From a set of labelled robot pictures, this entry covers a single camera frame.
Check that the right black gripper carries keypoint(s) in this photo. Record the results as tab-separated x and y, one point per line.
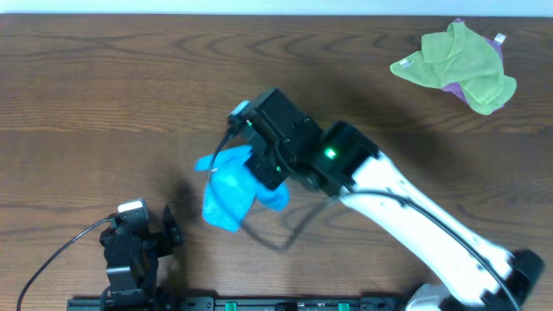
258	164

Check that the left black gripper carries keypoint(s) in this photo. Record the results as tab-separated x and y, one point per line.
152	243

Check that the blue microfiber cloth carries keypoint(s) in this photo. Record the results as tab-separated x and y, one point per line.
233	189

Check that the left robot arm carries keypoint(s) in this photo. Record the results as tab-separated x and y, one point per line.
133	279

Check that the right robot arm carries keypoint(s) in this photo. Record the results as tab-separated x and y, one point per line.
474	273

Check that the purple microfiber cloth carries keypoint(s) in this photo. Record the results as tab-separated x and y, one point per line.
484	88

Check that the green microfiber cloth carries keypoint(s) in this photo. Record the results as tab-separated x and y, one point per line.
438	62

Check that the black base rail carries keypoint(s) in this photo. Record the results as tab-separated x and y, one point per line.
206	303

